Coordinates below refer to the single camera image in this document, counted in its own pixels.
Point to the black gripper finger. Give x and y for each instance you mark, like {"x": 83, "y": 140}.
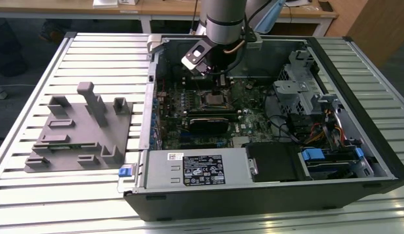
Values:
{"x": 217, "y": 87}

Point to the silver CPU chip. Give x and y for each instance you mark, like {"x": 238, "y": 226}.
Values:
{"x": 214, "y": 100}

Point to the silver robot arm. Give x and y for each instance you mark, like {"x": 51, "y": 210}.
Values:
{"x": 225, "y": 19}

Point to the black RAM slot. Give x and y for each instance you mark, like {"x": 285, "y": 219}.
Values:
{"x": 205, "y": 83}
{"x": 205, "y": 77}
{"x": 205, "y": 87}
{"x": 205, "y": 80}

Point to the installed RAM stick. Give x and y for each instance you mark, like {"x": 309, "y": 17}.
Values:
{"x": 212, "y": 114}

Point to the black graphics card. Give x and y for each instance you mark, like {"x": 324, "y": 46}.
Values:
{"x": 209, "y": 125}

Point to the green motherboard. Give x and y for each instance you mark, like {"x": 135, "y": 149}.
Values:
{"x": 254, "y": 126}

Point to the silver chipset heatsink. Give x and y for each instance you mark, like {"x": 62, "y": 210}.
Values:
{"x": 240, "y": 141}

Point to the metal drive cage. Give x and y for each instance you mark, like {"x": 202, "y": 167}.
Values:
{"x": 296, "y": 97}

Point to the black plastic shroud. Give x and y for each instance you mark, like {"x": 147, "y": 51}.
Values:
{"x": 273, "y": 161}

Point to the white labelled box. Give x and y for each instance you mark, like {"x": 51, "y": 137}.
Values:
{"x": 129, "y": 2}

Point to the silver power supply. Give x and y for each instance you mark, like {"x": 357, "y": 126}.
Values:
{"x": 162, "y": 170}

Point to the small black device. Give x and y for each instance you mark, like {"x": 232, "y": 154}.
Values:
{"x": 325, "y": 6}

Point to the blue disk carrier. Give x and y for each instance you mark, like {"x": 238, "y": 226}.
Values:
{"x": 312, "y": 154}

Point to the grey parts rack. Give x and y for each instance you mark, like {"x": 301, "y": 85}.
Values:
{"x": 78, "y": 114}

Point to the blue case latch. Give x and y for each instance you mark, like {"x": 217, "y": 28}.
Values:
{"x": 125, "y": 170}

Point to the black PC case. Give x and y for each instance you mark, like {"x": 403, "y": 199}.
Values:
{"x": 221, "y": 204}

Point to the wooden cabinet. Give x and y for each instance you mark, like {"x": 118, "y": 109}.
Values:
{"x": 377, "y": 29}

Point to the green RAM stick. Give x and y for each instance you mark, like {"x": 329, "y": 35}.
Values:
{"x": 75, "y": 146}

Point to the blue drive bay tab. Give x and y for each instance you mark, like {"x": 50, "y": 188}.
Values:
{"x": 359, "y": 152}

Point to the wooden desk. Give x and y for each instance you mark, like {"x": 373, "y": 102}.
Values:
{"x": 42, "y": 9}

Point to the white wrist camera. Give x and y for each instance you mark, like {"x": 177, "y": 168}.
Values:
{"x": 197, "y": 56}

